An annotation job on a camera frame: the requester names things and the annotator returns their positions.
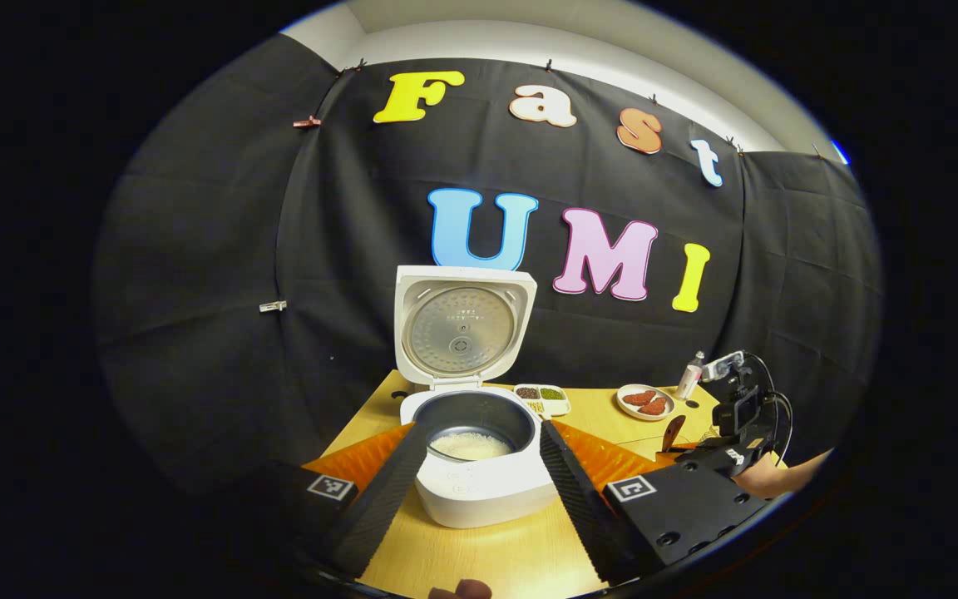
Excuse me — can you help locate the white divided bean dish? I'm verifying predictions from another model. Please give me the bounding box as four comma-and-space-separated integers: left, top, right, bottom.
513, 383, 571, 418

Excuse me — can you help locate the white rice cooker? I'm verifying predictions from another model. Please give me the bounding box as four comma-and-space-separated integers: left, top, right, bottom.
393, 265, 559, 529

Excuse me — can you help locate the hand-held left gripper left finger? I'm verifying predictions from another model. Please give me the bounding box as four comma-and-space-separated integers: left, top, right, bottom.
234, 420, 430, 579

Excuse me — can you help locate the black backdrop cloth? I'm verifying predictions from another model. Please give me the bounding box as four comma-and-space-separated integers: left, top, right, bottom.
92, 33, 883, 500

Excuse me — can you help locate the small clear bottle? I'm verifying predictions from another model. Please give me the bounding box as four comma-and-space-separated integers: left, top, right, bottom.
676, 350, 706, 401

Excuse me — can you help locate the white round plate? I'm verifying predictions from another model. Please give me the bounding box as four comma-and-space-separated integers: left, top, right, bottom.
616, 384, 677, 422

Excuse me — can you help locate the black camera cable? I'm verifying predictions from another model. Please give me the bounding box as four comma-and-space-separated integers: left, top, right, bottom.
743, 353, 796, 467

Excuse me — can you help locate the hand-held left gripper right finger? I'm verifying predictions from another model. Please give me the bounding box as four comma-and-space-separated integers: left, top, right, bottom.
539, 418, 792, 585

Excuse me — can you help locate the white rice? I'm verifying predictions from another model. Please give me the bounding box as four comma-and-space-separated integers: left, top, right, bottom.
429, 431, 515, 462

